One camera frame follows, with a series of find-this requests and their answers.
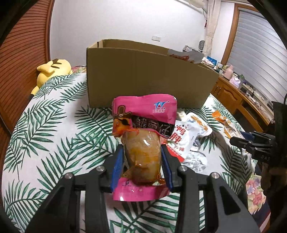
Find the brown cardboard box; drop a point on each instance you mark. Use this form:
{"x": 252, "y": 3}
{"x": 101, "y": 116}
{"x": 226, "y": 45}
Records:
{"x": 128, "y": 68}

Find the grey window blind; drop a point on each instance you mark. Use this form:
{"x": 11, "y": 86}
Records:
{"x": 259, "y": 55}

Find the pink fish snack packet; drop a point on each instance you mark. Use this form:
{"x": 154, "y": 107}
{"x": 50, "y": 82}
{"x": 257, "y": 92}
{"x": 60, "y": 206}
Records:
{"x": 142, "y": 123}

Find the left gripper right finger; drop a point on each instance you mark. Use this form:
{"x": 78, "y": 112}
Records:
{"x": 207, "y": 203}

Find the white wall switch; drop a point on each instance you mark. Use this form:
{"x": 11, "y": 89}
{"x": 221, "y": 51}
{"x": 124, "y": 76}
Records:
{"x": 156, "y": 38}

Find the white red snack packet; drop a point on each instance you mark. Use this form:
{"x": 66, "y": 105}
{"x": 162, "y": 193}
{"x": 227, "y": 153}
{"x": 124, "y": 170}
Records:
{"x": 182, "y": 139}

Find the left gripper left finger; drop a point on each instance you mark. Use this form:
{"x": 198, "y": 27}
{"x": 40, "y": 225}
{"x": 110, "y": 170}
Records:
{"x": 60, "y": 211}

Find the white small fan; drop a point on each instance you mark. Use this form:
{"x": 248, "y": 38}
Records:
{"x": 201, "y": 45}

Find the beige curtain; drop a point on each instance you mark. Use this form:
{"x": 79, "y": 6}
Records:
{"x": 213, "y": 12}

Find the pink bottle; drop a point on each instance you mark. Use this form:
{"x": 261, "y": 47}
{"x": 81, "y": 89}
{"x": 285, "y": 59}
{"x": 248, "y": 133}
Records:
{"x": 228, "y": 72}

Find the wooden louvered wardrobe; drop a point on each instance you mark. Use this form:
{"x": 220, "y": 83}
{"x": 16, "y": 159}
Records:
{"x": 24, "y": 48}

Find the person right hand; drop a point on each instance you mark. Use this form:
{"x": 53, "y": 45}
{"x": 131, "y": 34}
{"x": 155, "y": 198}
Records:
{"x": 273, "y": 179}

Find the silver orange snack packet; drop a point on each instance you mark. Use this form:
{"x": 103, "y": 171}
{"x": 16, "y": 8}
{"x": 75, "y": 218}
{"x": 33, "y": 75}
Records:
{"x": 196, "y": 121}

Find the wooden sideboard cabinet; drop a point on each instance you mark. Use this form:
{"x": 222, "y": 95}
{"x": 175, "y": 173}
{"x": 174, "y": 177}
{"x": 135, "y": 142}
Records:
{"x": 251, "y": 114}

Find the orange white snack packet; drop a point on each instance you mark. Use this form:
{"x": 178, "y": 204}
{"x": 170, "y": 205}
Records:
{"x": 190, "y": 56}

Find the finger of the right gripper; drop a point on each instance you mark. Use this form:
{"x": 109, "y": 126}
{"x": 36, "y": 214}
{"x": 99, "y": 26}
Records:
{"x": 257, "y": 150}
{"x": 258, "y": 138}

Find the yellow pikachu plush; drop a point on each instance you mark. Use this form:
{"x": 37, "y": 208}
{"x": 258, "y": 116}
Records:
{"x": 55, "y": 67}

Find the orange small snack packet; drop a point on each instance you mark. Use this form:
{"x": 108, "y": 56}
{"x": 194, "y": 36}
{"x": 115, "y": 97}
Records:
{"x": 229, "y": 128}

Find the palm leaf bed sheet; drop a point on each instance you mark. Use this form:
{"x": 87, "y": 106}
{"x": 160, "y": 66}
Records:
{"x": 59, "y": 133}

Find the pink tissue box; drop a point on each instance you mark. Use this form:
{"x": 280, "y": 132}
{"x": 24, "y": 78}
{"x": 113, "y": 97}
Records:
{"x": 236, "y": 81}

